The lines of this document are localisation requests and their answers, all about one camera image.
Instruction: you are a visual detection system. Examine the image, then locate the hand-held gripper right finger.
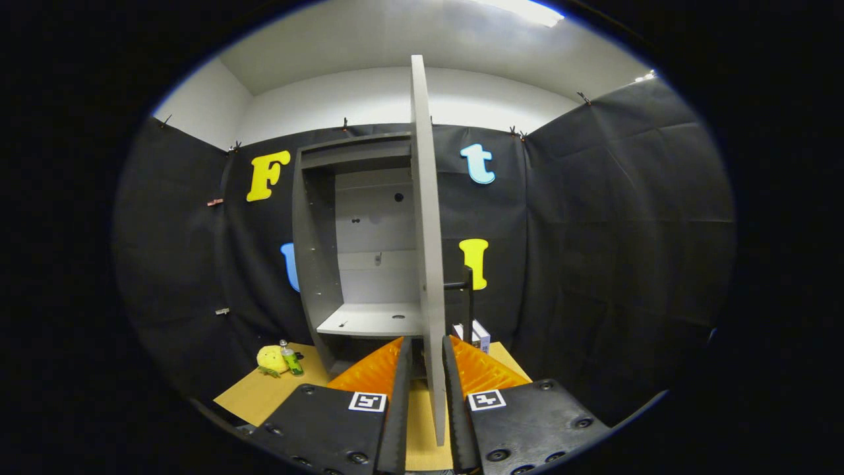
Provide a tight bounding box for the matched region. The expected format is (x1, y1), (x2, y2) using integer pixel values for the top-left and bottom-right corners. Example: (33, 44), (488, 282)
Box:
(442, 334), (611, 475)

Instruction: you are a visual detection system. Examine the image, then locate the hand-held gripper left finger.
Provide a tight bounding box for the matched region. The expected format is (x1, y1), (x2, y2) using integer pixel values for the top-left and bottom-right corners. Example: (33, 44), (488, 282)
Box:
(247, 335), (413, 475)

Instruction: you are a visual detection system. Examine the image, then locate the black door handle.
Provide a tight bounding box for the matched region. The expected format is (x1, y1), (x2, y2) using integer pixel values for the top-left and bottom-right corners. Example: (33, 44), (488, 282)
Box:
(444, 266), (474, 344)

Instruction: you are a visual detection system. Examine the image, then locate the grey shoe cabinet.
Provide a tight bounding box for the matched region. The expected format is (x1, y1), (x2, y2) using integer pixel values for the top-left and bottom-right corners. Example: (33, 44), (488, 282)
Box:
(292, 131), (423, 380)

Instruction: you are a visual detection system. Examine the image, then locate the green bottle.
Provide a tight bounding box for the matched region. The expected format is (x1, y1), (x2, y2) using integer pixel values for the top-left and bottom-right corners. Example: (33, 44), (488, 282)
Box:
(279, 340), (305, 377)

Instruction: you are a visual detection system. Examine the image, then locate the yellow plush toy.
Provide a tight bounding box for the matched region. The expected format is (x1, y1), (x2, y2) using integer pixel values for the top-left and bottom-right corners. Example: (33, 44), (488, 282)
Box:
(256, 345), (288, 378)

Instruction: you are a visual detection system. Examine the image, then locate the black backdrop cloth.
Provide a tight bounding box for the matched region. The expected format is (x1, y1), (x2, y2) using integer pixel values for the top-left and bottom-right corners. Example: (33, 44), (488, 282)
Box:
(112, 78), (738, 429)

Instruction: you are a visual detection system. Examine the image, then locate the long ceiling light panel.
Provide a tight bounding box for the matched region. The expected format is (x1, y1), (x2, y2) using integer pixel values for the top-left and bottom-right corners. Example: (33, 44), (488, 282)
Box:
(475, 0), (566, 28)

